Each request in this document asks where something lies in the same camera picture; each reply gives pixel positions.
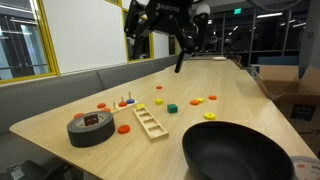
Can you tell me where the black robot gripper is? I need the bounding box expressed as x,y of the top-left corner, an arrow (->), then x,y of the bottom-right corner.
124,0 -> 210,73

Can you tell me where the orange disc with hole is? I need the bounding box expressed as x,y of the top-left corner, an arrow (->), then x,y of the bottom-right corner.
190,100 -> 199,105

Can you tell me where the small yellow block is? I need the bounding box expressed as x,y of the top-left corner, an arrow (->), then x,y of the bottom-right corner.
197,98 -> 205,103

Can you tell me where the yellow square block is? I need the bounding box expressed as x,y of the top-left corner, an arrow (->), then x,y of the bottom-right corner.
155,98 -> 164,105

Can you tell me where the orange disc right far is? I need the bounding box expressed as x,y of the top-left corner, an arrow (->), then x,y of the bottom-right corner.
208,95 -> 217,100

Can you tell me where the green cube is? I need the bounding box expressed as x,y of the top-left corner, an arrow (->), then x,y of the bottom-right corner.
167,104 -> 178,113

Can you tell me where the yellow disc by ladder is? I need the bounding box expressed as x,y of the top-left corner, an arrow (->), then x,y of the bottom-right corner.
136,103 -> 145,108

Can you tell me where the yellow disc with hole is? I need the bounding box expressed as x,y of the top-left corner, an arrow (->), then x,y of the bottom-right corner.
204,112 -> 216,120

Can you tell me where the blue disc on peg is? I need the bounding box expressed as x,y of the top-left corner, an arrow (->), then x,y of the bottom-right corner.
126,99 -> 135,104

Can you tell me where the wooden ladder block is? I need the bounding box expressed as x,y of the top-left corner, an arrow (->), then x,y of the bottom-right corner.
133,107 -> 169,142

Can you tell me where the orange disc on peg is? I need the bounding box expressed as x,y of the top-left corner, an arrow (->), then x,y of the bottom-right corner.
118,102 -> 127,107

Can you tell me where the wooden peg base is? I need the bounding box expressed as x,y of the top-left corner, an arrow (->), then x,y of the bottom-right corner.
111,92 -> 138,114

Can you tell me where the orange disc beside base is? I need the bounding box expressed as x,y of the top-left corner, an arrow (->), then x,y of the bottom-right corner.
102,108 -> 111,112

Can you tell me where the orange disc near tape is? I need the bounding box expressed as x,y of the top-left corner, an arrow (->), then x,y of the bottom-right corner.
118,125 -> 130,134

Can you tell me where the orange disc far left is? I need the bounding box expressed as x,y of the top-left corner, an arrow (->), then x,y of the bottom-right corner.
97,103 -> 106,108

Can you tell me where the black bowl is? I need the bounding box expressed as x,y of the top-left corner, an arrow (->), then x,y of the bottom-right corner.
182,121 -> 295,180

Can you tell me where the orange disc behind tape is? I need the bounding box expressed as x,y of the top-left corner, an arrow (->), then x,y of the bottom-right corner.
73,113 -> 84,118

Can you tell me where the black tape roll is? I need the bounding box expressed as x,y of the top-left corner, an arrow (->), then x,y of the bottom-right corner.
67,111 -> 115,148

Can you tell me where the cardboard box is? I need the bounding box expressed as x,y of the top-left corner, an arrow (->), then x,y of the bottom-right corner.
256,65 -> 320,155

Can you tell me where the grey bench seat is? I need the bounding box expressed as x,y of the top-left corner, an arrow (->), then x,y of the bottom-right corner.
0,56 -> 177,170

